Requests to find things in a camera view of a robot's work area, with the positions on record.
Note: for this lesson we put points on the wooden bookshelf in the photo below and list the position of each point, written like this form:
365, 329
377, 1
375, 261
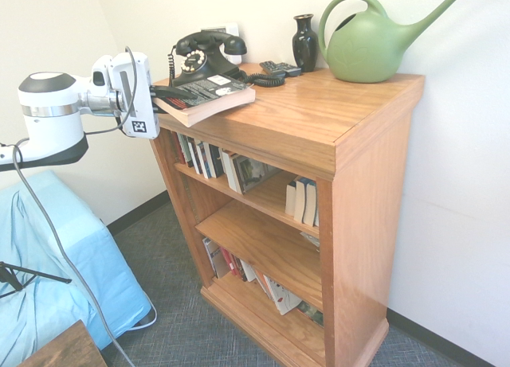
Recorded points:
358, 184

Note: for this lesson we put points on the orange spine book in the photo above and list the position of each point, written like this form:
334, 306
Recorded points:
262, 282

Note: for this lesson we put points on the white green spine book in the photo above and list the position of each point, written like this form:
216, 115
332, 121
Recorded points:
186, 152

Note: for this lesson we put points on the white book red artwork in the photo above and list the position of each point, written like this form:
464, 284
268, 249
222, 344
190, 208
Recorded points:
283, 297

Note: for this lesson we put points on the black remote control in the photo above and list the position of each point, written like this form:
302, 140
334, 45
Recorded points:
291, 70
272, 67

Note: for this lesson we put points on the flat lying pale magazine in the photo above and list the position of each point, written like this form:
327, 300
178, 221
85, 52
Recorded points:
311, 239

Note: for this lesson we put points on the black telephone handset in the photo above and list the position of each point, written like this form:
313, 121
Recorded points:
211, 40

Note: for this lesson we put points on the plain white book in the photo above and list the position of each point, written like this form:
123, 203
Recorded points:
248, 270

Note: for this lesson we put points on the black rotary telephone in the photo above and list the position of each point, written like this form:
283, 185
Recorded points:
263, 80

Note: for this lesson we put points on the blue cover paperback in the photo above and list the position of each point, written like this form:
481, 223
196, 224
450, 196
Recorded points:
302, 201
311, 205

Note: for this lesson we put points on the dark floral flat book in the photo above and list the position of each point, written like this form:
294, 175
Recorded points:
311, 313

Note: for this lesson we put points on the wide black spine book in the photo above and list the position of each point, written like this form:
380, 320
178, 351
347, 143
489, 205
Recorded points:
214, 162

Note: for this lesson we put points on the leaning white paged book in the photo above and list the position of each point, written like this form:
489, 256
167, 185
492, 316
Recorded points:
232, 172

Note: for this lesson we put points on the thick black cover paperback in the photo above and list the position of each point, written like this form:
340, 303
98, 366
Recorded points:
211, 96

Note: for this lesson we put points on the dark maroon spine book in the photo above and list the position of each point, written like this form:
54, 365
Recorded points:
240, 268

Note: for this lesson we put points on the dark wooden table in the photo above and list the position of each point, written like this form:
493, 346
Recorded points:
67, 349

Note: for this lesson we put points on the short white paged paperback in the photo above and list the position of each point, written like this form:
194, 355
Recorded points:
291, 200

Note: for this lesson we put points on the light blue cloth cover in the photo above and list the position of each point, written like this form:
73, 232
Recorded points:
79, 255

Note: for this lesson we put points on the black tripod stand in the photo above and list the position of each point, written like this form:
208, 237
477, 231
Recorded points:
36, 274

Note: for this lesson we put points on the green plastic watering can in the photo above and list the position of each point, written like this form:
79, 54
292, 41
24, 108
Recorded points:
362, 48

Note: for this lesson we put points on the white wall plate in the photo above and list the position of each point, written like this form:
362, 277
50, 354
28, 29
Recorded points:
233, 28

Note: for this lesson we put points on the dark red spine book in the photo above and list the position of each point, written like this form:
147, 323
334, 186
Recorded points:
178, 148

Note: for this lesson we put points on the white red blue spine book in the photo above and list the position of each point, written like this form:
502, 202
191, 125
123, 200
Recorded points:
202, 160

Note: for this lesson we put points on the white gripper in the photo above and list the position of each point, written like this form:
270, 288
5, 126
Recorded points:
133, 92

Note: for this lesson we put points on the black glossy vase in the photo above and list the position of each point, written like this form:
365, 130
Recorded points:
304, 40

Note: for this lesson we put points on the leaning grey cover book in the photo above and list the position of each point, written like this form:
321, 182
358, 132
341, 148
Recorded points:
253, 172

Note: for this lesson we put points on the black rotary telephone base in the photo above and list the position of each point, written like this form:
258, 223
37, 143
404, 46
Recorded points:
207, 66

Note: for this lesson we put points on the white metal frame foot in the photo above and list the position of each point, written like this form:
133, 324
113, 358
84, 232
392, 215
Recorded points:
148, 321

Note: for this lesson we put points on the thin black spine book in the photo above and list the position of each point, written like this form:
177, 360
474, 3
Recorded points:
194, 156

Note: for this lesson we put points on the white brown cover book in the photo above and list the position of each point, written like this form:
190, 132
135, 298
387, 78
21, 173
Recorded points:
215, 257

